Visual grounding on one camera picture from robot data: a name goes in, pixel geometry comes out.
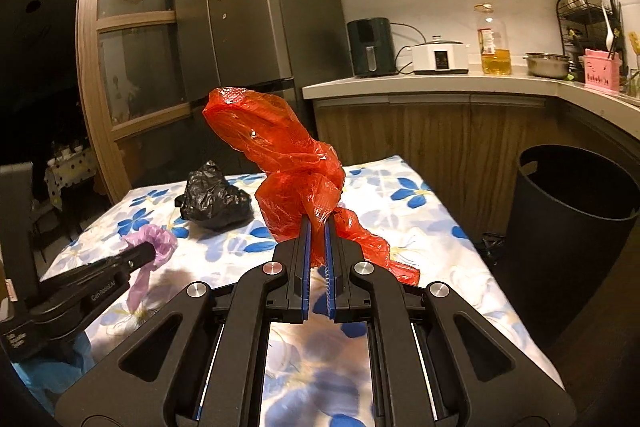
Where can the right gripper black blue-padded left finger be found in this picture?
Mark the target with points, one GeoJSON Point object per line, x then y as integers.
{"type": "Point", "coordinates": [201, 359]}

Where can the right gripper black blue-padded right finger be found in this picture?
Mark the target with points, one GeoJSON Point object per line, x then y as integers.
{"type": "Point", "coordinates": [436, 361]}

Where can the purple bag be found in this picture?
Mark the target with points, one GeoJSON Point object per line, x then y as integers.
{"type": "Point", "coordinates": [164, 243]}

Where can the red plastic bag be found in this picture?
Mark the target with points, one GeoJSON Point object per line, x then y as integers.
{"type": "Point", "coordinates": [304, 176]}

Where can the black trash bin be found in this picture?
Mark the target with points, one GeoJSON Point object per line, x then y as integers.
{"type": "Point", "coordinates": [571, 216]}

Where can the floral blue white tablecloth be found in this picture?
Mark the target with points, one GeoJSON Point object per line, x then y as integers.
{"type": "Point", "coordinates": [433, 359]}

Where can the black plastic bag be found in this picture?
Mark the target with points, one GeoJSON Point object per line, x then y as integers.
{"type": "Point", "coordinates": [212, 202]}

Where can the wooden lower cabinet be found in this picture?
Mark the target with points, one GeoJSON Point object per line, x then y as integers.
{"type": "Point", "coordinates": [464, 146]}

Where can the white rice cooker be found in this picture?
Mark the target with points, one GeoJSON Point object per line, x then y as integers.
{"type": "Point", "coordinates": [440, 56]}

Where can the steel bowl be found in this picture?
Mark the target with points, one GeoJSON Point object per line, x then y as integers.
{"type": "Point", "coordinates": [547, 65]}

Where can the black air fryer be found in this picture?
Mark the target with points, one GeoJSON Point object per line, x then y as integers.
{"type": "Point", "coordinates": [371, 47]}

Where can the cooking oil bottle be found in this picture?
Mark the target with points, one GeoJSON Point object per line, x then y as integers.
{"type": "Point", "coordinates": [495, 54]}

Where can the wooden glass door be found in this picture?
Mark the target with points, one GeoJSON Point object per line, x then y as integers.
{"type": "Point", "coordinates": [137, 114]}

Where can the pink utensil holder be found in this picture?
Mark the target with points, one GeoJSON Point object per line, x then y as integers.
{"type": "Point", "coordinates": [602, 70]}

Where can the grey refrigerator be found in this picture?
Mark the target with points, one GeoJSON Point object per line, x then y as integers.
{"type": "Point", "coordinates": [271, 46]}

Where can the black dish rack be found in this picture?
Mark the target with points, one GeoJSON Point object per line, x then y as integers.
{"type": "Point", "coordinates": [591, 25]}

